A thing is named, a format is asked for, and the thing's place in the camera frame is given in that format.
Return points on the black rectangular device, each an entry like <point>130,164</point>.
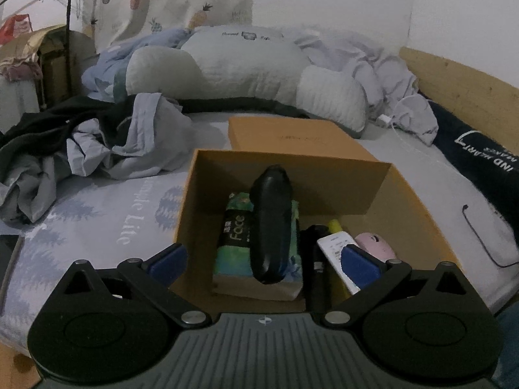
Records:
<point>316,269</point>

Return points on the yellow bottle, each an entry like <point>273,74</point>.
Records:
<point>334,226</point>

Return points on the open orange cardboard box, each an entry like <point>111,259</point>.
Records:
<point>362,195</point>

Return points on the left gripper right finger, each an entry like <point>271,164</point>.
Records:
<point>377,281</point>

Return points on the wooden bed headboard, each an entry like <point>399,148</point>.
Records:
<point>478,99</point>

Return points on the red plastic bag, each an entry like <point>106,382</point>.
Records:
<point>15,26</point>

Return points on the pineapple print curtain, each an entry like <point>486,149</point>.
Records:
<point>111,21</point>

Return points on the light grey crumpled blanket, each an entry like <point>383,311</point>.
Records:
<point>384,76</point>

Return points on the large grey quilted pillow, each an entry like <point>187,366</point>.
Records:
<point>249,68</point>

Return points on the black clothes rack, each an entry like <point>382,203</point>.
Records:
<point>61,8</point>

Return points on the pink computer mouse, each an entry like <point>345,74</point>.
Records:
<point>376,246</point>

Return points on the white charger with cable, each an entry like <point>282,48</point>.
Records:
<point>413,115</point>

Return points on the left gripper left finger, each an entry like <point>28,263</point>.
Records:
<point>151,279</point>

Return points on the orange box lid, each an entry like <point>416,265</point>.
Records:
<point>292,136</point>

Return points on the crumpled grey clothes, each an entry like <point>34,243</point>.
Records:
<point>138,137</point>

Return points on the brown cardboard carton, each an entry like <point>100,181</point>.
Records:
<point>52,59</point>

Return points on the black printed garment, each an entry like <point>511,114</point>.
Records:
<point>491,168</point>

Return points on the green floral tissue pack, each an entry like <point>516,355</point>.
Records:
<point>232,272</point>

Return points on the black glasses case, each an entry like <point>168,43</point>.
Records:
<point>270,230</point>

